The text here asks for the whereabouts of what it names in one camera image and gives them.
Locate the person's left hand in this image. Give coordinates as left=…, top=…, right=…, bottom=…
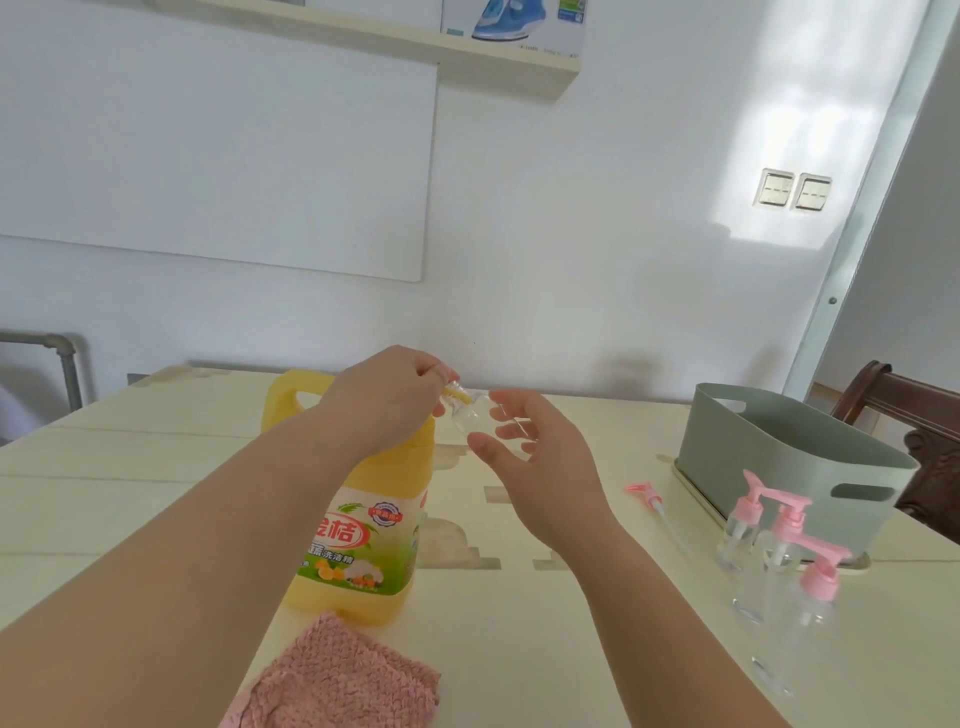
left=318, top=344, right=461, bottom=457

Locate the person's right hand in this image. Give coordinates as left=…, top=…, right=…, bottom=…
left=468, top=389, right=610, bottom=560

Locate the small clear plastic bottle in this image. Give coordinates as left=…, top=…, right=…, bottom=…
left=446, top=384, right=541, bottom=451
left=716, top=513, right=760, bottom=573
left=733, top=533, right=798, bottom=624
left=752, top=592, right=835, bottom=699

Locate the yellow detergent jug with pump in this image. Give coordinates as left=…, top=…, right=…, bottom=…
left=260, top=368, right=481, bottom=630

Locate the grey-green plastic basket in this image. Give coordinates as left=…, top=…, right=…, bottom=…
left=677, top=382, right=922, bottom=555

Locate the pink textured cloth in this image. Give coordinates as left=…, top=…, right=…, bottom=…
left=217, top=611, right=442, bottom=728

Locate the person's right forearm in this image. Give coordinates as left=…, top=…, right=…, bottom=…
left=558, top=524, right=793, bottom=728

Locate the person's left forearm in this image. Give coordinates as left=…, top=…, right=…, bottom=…
left=0, top=408, right=361, bottom=728

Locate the white iron packaging box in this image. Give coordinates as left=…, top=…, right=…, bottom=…
left=440, top=0, right=590, bottom=60

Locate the grey metal pipe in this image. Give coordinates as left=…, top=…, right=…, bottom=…
left=0, top=329, right=84, bottom=412

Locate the white tablecloth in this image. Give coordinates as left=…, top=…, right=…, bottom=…
left=0, top=382, right=43, bottom=449

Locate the dark wooden chair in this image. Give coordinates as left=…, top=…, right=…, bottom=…
left=830, top=361, right=960, bottom=545

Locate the white wall board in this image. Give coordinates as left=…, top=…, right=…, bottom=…
left=0, top=14, right=440, bottom=284

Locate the white wall switch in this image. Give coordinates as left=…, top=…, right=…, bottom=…
left=792, top=172, right=834, bottom=214
left=753, top=167, right=796, bottom=210

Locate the white door frame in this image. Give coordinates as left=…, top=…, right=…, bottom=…
left=783, top=0, right=960, bottom=403

